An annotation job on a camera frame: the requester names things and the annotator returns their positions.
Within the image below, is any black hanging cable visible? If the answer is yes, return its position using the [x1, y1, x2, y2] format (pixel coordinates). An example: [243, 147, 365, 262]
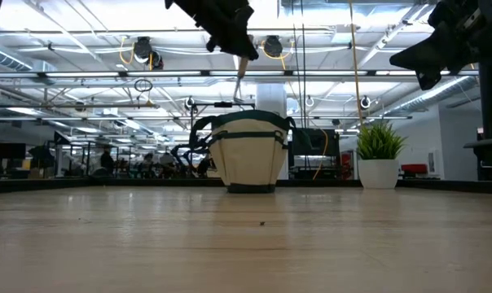
[291, 0, 308, 128]

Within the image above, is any black display screen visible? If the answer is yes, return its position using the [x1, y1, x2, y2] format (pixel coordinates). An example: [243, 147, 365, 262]
[291, 128, 340, 158]

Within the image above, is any cream canvas gardening bag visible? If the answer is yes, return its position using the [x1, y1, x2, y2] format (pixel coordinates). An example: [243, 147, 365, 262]
[188, 109, 292, 194]

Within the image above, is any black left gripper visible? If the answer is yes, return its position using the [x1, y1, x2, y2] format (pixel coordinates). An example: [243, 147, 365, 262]
[166, 0, 260, 61]

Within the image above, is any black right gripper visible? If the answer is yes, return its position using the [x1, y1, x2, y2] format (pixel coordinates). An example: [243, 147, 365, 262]
[389, 0, 481, 91]

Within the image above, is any yellow hanging cable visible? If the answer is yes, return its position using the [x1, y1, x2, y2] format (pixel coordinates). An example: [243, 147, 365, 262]
[347, 0, 364, 128]

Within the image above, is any thin yellow cable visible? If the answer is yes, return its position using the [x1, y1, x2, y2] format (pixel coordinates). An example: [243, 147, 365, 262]
[312, 129, 330, 181]

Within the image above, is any white building column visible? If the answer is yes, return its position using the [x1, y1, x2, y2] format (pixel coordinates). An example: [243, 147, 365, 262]
[256, 83, 290, 180]

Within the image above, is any black ceiling cable reel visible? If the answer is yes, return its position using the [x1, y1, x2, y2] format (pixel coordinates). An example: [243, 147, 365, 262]
[261, 34, 284, 59]
[131, 35, 165, 72]

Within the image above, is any narrow trowel with wooden handle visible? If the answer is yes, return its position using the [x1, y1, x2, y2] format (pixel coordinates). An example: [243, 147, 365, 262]
[232, 56, 250, 105]

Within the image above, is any dark grey desk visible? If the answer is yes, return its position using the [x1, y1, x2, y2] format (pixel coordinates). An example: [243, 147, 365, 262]
[463, 137, 492, 181]

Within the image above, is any black monitor stand post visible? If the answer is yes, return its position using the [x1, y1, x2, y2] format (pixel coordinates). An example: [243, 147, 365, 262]
[478, 60, 492, 139]

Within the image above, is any black aluminium table frame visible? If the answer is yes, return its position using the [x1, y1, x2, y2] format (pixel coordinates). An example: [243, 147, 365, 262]
[0, 177, 492, 194]

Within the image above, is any green plant in white pot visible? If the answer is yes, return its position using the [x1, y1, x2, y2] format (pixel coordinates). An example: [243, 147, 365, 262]
[356, 120, 408, 190]

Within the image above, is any black station frame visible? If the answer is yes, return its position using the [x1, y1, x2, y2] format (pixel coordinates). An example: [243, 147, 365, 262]
[190, 101, 257, 123]

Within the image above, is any black background monitor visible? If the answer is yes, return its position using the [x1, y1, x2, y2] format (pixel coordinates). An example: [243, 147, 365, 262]
[0, 142, 27, 160]

